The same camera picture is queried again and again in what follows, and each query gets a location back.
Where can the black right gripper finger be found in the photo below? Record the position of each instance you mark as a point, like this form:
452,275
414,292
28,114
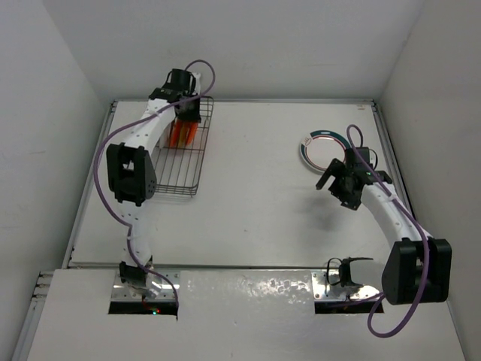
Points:
323,180
335,169

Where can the metal base plate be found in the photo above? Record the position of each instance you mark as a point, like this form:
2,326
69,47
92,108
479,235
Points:
155,290
324,292

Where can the yellow plate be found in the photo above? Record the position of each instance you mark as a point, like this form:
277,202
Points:
184,131

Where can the white plate teal rim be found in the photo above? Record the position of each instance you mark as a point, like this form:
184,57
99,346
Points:
318,148

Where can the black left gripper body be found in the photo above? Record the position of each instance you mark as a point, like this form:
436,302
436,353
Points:
192,113

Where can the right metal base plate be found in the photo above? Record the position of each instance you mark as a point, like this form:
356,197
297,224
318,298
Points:
324,292

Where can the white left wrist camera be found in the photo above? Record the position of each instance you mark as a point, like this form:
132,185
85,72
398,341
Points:
197,77

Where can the orange plate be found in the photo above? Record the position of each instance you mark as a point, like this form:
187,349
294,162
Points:
191,132
174,136

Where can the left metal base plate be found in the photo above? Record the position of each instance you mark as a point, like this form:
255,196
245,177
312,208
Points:
155,290

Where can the wire dish rack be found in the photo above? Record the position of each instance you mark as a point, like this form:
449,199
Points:
178,169

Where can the white foam cover board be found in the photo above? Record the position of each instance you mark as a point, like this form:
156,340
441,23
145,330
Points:
226,315

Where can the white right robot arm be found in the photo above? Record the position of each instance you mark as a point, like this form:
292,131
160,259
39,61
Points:
402,274

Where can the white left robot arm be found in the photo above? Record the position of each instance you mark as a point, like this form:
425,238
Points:
172,117

